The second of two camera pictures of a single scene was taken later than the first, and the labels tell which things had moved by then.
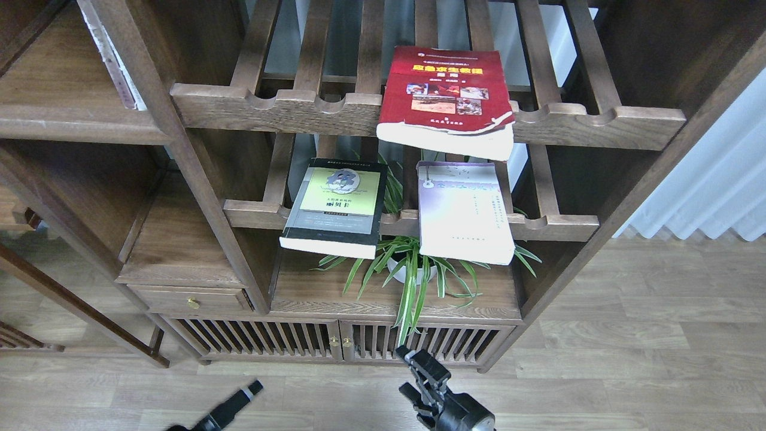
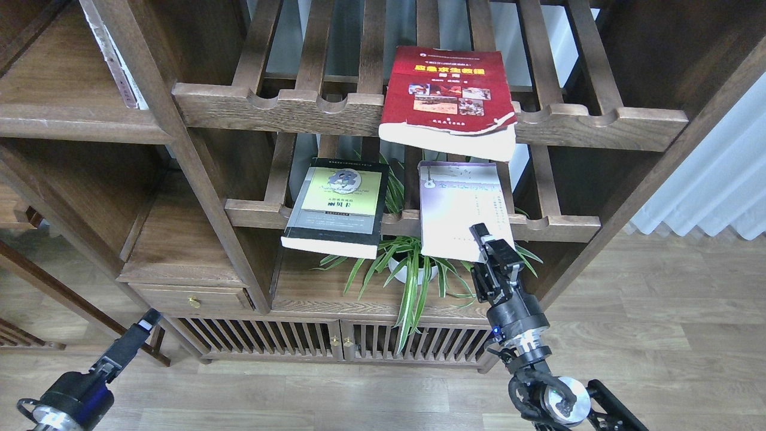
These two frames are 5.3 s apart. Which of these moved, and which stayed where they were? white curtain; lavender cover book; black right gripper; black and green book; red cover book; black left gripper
Moved: black left gripper; black right gripper
Stayed: red cover book; white curtain; lavender cover book; black and green book
